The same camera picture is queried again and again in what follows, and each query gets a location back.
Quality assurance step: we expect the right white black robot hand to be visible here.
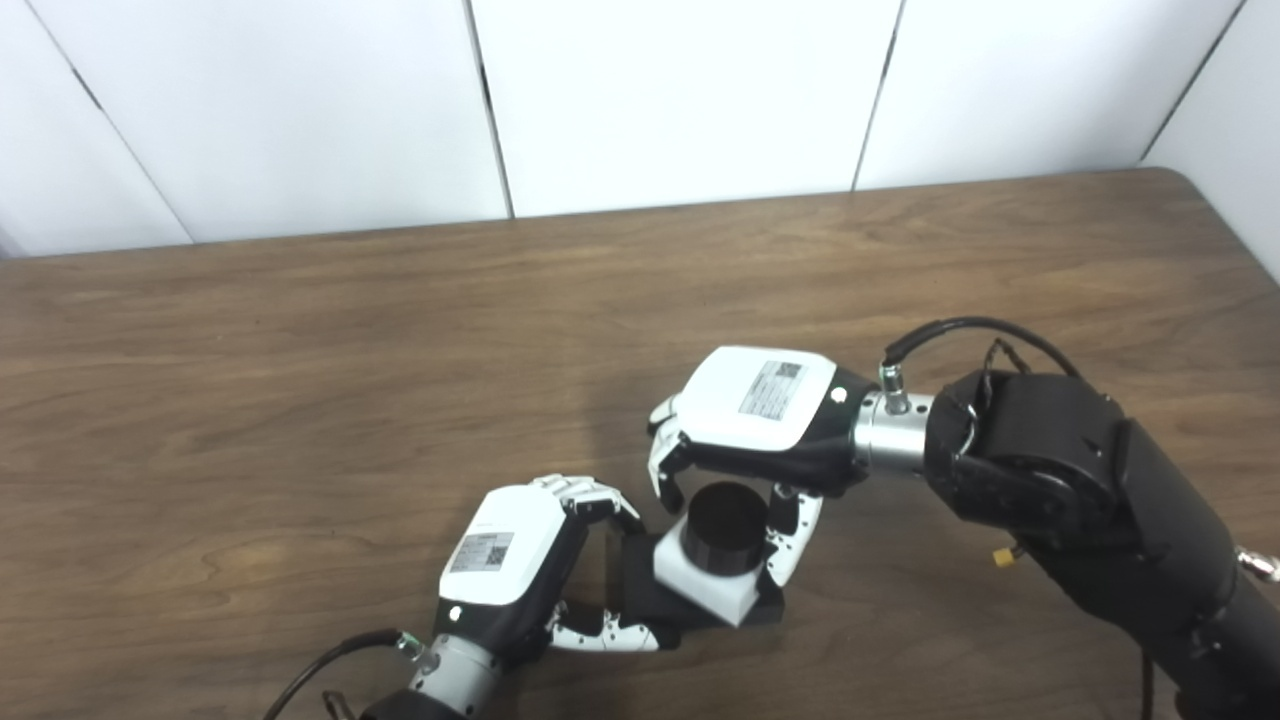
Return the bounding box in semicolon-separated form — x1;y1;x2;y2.
647;346;881;588

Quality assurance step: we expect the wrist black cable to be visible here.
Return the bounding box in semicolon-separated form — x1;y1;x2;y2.
262;628;429;720
880;317;1086;416

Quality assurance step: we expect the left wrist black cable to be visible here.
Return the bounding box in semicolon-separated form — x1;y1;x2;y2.
262;628;429;720

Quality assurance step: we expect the white square piece with hole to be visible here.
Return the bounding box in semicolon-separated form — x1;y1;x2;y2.
653;530;765;628

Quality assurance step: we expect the black peg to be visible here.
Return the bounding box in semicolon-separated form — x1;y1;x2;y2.
608;482;786;653

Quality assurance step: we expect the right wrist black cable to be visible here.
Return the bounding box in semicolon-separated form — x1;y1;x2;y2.
880;317;1086;416

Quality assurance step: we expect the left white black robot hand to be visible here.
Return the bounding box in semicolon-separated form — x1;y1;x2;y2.
432;474;661;671

